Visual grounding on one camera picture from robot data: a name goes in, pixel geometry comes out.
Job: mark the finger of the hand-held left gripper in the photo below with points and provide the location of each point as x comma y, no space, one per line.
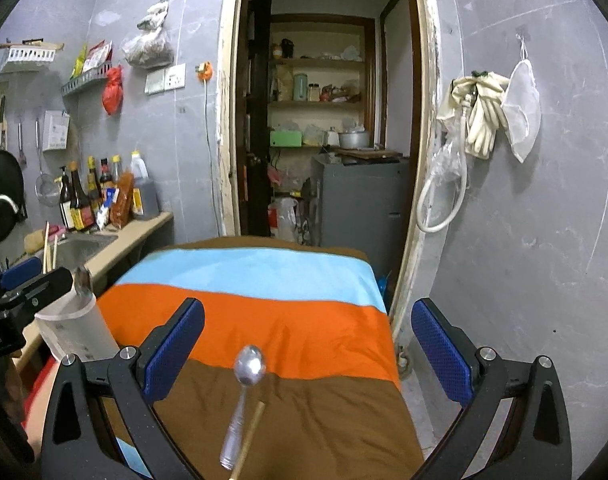
21,272
46,287

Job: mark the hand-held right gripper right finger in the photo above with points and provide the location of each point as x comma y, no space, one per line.
441,355

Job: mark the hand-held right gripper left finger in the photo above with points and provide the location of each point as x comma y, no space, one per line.
174,350

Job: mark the wooden chopstick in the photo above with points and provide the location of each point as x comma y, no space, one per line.
55,252
251,425
46,250

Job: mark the metal spoon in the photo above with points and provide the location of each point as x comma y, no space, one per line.
81,282
249,365

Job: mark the white plastic utensil holder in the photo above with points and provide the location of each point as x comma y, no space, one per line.
74,330

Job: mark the yellow sponge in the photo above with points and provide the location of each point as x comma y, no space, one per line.
34,242

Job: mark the stainless steel sink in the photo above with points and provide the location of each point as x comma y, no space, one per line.
84,250

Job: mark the dark pump bottle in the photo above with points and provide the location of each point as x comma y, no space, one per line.
64,202

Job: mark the dark bottle with red label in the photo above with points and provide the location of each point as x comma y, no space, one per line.
81,207

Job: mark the metal strainer ladle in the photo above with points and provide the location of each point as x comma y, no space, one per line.
46,187

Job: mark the black wok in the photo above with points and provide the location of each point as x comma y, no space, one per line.
1,180

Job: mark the striped table blanket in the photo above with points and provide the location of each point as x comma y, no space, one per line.
264,320

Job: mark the blue white packet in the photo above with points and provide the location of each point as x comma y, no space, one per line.
105,210

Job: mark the beige kitchen counter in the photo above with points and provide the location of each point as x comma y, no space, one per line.
139,230

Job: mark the orange brown spice packet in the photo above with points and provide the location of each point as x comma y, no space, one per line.
123,200

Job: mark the sauce bottle with yellow cap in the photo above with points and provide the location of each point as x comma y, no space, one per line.
92,180

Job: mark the hanging metal utensil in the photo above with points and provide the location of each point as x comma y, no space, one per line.
21,147

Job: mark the sauce bottle with red cap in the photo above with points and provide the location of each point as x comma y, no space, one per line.
105,175

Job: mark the clear bottle with yellow cap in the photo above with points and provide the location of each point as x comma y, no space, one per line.
116,170

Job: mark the large dark sauce jug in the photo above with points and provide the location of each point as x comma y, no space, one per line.
145,192

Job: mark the hanging kitchen knife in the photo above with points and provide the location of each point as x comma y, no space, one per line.
1,120

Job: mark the grey metal cabinet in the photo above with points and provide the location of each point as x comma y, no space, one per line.
359,210

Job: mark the white plastic bag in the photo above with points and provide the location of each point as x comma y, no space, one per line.
286,220

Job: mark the clear plastic bag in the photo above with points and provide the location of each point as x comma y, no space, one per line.
449,160

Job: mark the red plastic bag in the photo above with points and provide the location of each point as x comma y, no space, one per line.
113,91

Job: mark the wooden cutting board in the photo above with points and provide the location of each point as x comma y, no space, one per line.
369,153

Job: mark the yellow green snack packet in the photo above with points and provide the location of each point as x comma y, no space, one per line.
79,62

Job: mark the red white snack packet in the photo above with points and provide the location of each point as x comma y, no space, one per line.
96,55

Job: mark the metal cooking pot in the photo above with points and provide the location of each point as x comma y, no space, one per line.
354,138

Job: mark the cream rubber gloves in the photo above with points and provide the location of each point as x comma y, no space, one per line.
479,120

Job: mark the green box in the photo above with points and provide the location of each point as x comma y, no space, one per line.
285,137

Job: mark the dark wooden door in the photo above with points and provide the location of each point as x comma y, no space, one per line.
256,110

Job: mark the white mesh bag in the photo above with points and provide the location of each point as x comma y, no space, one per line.
521,105

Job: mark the clear bag of dried goods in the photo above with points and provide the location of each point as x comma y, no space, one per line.
149,42

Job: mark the green canister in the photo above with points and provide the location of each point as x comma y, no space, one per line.
300,87

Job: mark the small glass jar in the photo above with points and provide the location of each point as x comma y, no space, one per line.
313,92

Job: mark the white wall box holder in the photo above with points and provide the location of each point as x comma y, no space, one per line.
56,130

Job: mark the grey wall shelf rack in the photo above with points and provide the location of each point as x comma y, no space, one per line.
86,81

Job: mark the white wall basket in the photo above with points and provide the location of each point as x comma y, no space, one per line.
29,53

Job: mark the white wall switch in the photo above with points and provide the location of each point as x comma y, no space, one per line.
155,81

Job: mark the wooden door frame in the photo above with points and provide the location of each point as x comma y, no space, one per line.
227,110

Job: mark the white wall socket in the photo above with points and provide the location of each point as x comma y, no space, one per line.
175,76

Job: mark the orange wall plug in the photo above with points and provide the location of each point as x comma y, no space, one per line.
204,70

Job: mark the wooden wall shelf unit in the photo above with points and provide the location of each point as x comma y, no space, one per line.
319,105

